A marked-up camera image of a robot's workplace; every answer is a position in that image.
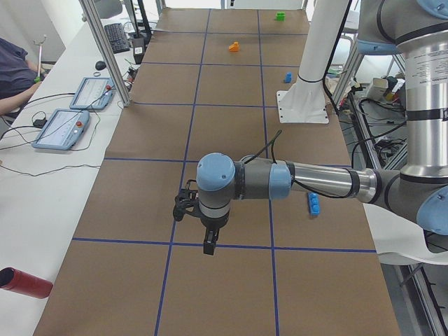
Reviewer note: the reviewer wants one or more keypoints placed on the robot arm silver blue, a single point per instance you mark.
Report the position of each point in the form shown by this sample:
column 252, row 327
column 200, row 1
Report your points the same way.
column 418, row 192

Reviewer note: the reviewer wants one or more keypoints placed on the white chair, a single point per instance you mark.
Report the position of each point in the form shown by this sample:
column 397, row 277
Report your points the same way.
column 399, row 241

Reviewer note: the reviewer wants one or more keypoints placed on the orange trapezoid block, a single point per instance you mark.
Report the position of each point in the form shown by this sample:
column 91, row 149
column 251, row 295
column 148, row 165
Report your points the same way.
column 234, row 47

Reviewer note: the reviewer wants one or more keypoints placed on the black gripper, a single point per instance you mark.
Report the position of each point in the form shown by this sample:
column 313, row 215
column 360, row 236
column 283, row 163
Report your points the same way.
column 213, row 223

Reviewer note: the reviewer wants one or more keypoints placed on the blue teach pendant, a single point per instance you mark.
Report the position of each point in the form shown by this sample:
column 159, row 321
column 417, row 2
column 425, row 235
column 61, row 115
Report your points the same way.
column 93, row 93
column 62, row 130

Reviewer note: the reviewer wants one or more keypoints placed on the near blue teach pendant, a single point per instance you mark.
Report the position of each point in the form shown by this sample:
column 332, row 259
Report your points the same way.
column 62, row 130

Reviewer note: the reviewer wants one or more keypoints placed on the red cylinder tube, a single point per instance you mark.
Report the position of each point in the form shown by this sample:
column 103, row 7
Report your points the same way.
column 24, row 283

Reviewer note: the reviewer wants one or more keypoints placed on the black computer mouse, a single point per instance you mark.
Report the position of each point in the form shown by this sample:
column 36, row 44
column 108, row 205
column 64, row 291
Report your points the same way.
column 100, row 65

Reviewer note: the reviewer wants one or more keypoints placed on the long blue four-stud block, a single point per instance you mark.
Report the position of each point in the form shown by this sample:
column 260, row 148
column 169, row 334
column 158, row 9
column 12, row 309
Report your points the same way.
column 313, row 204

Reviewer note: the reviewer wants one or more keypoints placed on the aluminium frame post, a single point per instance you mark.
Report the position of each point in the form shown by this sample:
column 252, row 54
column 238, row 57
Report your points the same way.
column 99, row 34

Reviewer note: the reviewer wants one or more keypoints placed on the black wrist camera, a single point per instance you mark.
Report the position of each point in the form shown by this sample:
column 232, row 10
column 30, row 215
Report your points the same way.
column 186, row 202

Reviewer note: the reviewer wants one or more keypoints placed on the black keyboard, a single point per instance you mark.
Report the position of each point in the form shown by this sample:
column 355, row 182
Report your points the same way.
column 117, row 37

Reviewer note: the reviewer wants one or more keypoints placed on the far blue teach pendant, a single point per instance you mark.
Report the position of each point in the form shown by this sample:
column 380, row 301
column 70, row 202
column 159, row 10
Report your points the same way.
column 93, row 93

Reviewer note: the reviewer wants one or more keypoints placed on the green double block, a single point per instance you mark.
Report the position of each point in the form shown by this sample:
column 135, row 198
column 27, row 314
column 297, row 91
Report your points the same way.
column 280, row 16

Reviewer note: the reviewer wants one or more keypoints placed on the white camera pedestal column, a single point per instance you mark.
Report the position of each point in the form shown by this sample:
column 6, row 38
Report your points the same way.
column 305, row 101

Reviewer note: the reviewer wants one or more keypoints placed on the seated person dark shirt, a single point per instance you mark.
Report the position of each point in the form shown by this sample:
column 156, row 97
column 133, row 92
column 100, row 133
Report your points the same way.
column 20, row 78

